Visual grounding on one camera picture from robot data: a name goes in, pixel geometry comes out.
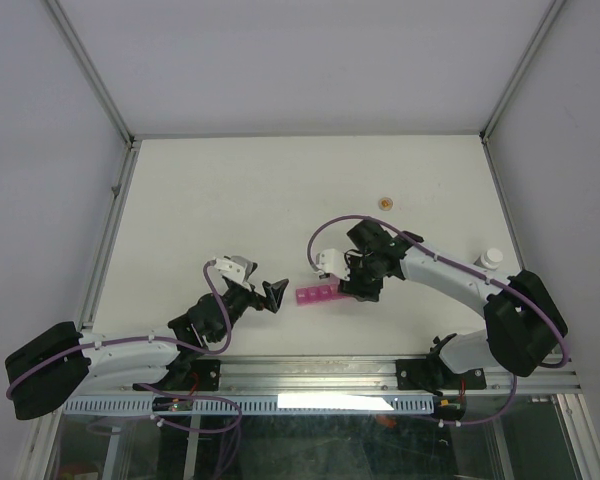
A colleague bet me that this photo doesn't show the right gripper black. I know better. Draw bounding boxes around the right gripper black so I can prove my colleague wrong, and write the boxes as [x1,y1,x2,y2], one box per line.
[337,253,383,302]

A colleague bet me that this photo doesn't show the pink weekly pill organizer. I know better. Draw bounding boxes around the pink weekly pill organizer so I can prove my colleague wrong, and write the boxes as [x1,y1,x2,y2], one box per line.
[295,283,346,306]

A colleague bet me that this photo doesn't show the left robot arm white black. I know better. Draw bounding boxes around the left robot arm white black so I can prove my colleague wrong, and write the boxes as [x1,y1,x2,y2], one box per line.
[5,257,289,420]

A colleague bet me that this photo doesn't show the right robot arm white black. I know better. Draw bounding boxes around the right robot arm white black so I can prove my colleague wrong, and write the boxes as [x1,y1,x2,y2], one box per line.
[339,220,568,395]

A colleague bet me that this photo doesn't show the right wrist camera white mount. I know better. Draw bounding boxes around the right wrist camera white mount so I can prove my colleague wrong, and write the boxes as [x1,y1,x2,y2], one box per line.
[315,248,350,281]

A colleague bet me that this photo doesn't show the aluminium mounting rail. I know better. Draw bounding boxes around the aluminium mounting rail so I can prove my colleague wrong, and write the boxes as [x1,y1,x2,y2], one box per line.
[42,352,579,401]

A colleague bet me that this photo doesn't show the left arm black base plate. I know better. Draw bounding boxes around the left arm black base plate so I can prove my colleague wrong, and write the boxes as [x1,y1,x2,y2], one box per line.
[147,359,222,392]

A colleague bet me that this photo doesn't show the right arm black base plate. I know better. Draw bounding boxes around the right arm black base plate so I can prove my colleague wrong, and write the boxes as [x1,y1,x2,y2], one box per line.
[395,358,487,396]

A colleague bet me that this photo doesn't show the grey slotted cable duct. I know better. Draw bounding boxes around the grey slotted cable duct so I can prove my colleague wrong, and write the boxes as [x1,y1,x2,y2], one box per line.
[64,394,434,417]

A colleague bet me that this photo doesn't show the right aluminium frame post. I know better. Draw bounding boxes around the right aluminium frame post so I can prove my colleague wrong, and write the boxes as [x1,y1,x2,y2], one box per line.
[480,0,569,143]

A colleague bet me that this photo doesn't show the aluminium frame post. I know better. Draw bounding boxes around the aluminium frame post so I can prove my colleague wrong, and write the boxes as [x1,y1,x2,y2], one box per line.
[42,0,134,146]
[480,0,569,143]

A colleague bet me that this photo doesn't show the left aluminium frame post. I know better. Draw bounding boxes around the left aluminium frame post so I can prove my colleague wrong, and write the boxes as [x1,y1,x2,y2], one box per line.
[42,0,134,146]

